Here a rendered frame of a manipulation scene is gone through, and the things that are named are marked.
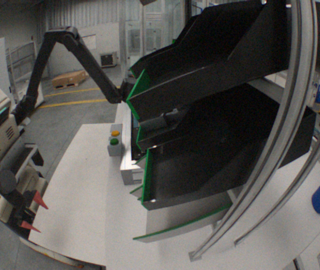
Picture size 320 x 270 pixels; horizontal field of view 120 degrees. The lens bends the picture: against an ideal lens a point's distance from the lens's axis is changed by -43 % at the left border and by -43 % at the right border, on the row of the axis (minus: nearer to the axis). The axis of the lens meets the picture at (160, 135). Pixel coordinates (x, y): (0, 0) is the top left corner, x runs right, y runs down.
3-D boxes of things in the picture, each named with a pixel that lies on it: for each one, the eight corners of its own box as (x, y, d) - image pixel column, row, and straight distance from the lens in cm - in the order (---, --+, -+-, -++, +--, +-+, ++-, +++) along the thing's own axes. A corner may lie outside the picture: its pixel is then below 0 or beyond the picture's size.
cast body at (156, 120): (144, 132, 40) (130, 110, 38) (149, 122, 44) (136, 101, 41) (175, 124, 37) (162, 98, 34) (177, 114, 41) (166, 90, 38)
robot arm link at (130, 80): (108, 92, 85) (109, 103, 79) (112, 73, 79) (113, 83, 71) (130, 93, 87) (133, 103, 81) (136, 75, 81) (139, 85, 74)
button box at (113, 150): (109, 157, 80) (106, 147, 76) (112, 133, 96) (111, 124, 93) (123, 156, 78) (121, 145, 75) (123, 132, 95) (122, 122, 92)
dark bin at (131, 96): (138, 124, 14) (95, 50, 13) (150, 82, 26) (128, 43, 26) (337, 56, 27) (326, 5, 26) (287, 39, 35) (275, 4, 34)
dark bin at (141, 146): (141, 151, 36) (123, 125, 32) (146, 121, 46) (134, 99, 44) (260, 107, 36) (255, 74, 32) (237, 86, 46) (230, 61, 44)
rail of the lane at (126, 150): (124, 185, 71) (120, 168, 63) (127, 102, 144) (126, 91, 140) (136, 184, 71) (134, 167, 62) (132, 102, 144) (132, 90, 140)
